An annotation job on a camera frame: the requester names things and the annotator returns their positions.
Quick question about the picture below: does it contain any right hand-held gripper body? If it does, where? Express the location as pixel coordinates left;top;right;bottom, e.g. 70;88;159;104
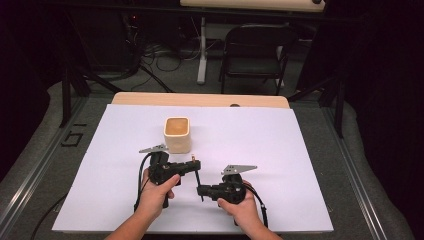
214;164;258;205

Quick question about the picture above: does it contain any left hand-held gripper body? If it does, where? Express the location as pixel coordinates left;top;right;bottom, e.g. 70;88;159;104
139;143;184;186

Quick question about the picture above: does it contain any dark green paintbrush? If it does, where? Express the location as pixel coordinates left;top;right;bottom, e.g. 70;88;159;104
190;153;205;203

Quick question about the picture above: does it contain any cream square ceramic cup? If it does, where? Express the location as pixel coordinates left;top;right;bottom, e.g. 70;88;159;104
162;116;192;155

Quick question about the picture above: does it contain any person's right hand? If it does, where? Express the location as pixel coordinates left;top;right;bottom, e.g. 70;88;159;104
217;180;267;231

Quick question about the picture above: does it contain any person's left hand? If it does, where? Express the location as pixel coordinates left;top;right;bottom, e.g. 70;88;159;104
135;168;181;223

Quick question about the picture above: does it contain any white paper sheet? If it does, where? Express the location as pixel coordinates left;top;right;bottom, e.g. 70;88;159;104
52;103;334;233

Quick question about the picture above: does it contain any white desk leg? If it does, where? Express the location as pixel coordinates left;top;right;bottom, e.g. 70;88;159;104
196;15;208;85

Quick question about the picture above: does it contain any black metal stand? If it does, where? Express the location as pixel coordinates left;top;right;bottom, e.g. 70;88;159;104
287;75;345;139
59;61;125;129

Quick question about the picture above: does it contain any black folding chair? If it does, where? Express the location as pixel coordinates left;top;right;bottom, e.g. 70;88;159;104
218;23;300;96

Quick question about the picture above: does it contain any dark box with red light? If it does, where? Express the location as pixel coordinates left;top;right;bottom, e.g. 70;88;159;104
122;12;143;44

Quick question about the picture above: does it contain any beige desk top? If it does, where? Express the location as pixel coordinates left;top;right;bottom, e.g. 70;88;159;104
179;0;326;13

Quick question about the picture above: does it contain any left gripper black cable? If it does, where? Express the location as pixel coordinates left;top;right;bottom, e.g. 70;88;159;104
133;152;153;213

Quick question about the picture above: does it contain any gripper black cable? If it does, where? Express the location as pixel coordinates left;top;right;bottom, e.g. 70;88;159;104
245;183;270;229
133;152;153;213

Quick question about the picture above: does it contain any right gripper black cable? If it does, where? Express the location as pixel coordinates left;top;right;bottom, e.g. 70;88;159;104
245;183;270;229

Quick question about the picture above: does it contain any tangle of floor cables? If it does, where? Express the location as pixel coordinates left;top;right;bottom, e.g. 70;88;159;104
125;31;201;94

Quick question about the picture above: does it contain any aluminium floor rail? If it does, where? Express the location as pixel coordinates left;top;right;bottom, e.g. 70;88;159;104
0;96;88;236
320;106;389;240

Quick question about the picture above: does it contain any thick black floor cable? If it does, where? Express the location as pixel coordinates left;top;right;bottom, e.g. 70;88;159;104
30;194;69;240

